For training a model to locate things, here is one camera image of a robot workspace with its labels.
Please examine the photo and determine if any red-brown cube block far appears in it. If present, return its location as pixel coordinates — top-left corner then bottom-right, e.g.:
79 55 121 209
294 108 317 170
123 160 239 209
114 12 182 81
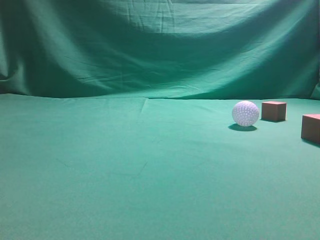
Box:
261 101 287 122

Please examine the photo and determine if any red-brown cube block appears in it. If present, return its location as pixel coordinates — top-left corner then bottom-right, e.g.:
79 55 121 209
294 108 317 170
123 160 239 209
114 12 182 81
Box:
261 101 287 122
301 114 320 144

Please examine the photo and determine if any red-brown cube block near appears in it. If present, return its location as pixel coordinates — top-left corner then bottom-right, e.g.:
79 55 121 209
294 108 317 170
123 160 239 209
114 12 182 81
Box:
301 114 320 144

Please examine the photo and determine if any white dimpled ball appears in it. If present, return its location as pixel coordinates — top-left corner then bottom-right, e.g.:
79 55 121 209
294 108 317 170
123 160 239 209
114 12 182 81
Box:
231 100 260 127

